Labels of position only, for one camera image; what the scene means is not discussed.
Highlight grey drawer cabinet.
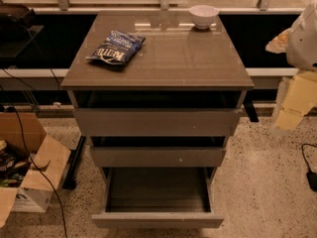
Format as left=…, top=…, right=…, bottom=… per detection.
left=60, top=10, right=255, bottom=171

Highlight white bowl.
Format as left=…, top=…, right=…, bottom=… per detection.
left=189, top=5, right=219, bottom=29

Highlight grey middle drawer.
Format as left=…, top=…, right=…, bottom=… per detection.
left=91, top=136, right=226, bottom=168

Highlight blue Kettle chips bag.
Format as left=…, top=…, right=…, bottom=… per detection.
left=87, top=31, right=146, bottom=65

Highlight black table leg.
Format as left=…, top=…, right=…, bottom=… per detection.
left=62, top=136, right=86, bottom=190
left=244, top=101, right=259, bottom=123

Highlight grey top drawer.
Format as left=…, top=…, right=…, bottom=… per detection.
left=74, top=108, right=241, bottom=137

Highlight grey bottom drawer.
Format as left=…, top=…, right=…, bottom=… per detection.
left=92, top=168, right=224, bottom=229

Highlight dark equipment on left shelf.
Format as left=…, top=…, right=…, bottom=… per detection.
left=0, top=5, right=44, bottom=60

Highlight black table leg left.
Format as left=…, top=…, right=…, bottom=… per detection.
left=62, top=136, right=86, bottom=190

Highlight snack items in box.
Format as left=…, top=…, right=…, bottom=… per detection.
left=0, top=140, right=31, bottom=187

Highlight black cable on left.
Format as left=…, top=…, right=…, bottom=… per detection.
left=0, top=67, right=69, bottom=238

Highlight black table leg right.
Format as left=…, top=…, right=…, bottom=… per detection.
left=244, top=101, right=259, bottom=123

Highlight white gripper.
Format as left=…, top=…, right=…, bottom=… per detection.
left=265, top=0, right=317, bottom=71

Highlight black power adapter with cable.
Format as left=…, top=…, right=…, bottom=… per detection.
left=301, top=143, right=317, bottom=191

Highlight grey drawer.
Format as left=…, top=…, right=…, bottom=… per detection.
left=92, top=168, right=224, bottom=229
left=74, top=108, right=241, bottom=137
left=91, top=136, right=226, bottom=168

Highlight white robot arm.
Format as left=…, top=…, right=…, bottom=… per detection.
left=265, top=0, right=317, bottom=135

